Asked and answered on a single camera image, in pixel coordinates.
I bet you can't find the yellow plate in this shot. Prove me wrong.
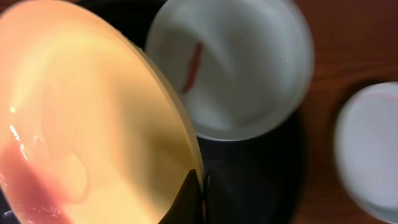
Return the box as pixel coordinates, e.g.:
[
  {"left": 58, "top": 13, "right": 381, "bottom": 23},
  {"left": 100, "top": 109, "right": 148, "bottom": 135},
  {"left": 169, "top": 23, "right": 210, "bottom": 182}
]
[{"left": 1, "top": 1, "right": 203, "bottom": 223}]

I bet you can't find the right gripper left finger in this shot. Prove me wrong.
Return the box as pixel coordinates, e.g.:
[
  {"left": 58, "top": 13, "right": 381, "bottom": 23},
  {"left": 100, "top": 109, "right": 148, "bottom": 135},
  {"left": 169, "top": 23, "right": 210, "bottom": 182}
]
[{"left": 159, "top": 169, "right": 203, "bottom": 224}]

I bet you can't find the light blue plate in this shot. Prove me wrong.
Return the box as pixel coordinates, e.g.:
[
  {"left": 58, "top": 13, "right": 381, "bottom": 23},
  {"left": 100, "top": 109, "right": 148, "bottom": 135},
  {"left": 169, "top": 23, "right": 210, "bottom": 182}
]
[
  {"left": 333, "top": 82, "right": 397, "bottom": 223},
  {"left": 145, "top": 0, "right": 314, "bottom": 141}
]

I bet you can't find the black round tray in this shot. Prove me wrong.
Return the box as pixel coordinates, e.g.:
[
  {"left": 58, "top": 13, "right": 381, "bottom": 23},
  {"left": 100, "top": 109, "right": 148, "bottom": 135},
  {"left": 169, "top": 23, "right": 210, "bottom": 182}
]
[{"left": 0, "top": 0, "right": 307, "bottom": 224}]

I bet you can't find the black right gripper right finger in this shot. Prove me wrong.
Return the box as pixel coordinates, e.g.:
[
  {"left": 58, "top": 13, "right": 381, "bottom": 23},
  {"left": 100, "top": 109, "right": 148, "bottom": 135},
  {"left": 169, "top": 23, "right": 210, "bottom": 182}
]
[{"left": 205, "top": 174, "right": 243, "bottom": 224}]

